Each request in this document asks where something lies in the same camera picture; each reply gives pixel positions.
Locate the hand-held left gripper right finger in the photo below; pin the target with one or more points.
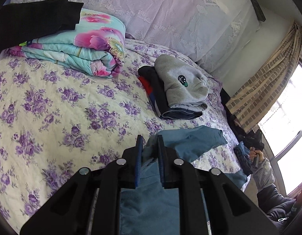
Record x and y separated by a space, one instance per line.
161 161

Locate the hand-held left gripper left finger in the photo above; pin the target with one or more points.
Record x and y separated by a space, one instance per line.
139 161

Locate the teal pants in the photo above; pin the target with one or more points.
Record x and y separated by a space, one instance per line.
190 142

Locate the person's right forearm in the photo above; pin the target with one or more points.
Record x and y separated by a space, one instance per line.
263 173

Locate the person's right hand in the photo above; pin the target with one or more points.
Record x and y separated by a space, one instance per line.
259 155

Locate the blue denim cloth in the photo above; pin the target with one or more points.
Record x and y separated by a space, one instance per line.
242 156

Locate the window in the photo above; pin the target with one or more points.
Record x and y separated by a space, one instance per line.
295 115

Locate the beige checked curtain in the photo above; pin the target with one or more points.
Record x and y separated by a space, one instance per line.
263 83

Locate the folded dark garment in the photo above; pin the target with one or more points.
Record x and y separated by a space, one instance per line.
163 100

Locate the folded red garment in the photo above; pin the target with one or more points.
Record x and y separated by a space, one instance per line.
147 85

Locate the folded grey sweatshirt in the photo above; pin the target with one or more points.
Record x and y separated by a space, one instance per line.
180 73

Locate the folded floral quilt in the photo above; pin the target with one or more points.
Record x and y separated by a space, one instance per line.
92 41

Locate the white lace headboard cover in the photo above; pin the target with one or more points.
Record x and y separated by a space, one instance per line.
165 17

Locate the black garment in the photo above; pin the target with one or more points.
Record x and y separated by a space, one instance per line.
31 22

